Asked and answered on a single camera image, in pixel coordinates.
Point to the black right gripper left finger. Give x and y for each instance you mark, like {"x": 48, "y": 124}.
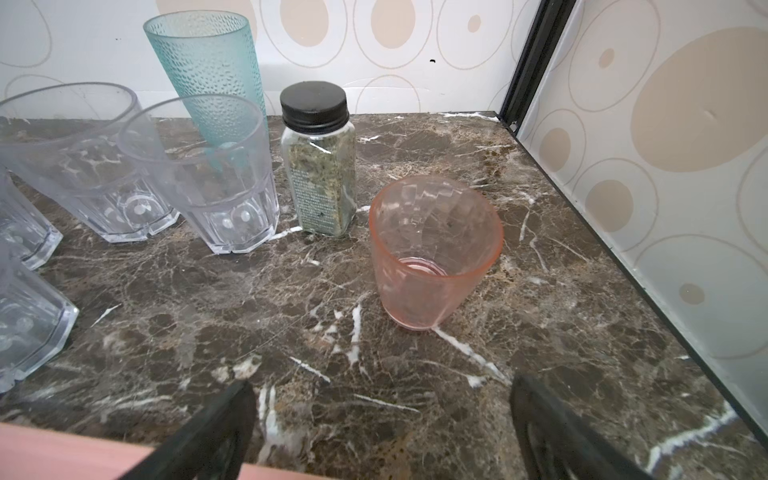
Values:
{"x": 211, "y": 445}

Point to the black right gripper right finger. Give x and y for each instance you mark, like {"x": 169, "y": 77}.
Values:
{"x": 555, "y": 443}

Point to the pink plastic tray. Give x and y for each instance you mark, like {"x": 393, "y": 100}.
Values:
{"x": 28, "y": 453}

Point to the pink short plastic cup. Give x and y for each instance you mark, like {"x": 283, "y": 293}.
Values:
{"x": 433, "y": 240}

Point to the herb spice jar black lid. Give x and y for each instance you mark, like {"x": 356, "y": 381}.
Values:
{"x": 318, "y": 148}

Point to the tall teal textured tumbler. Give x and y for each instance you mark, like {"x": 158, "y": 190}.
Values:
{"x": 207, "y": 52}

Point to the black corner frame post right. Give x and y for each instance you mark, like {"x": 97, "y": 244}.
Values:
{"x": 548, "y": 25}

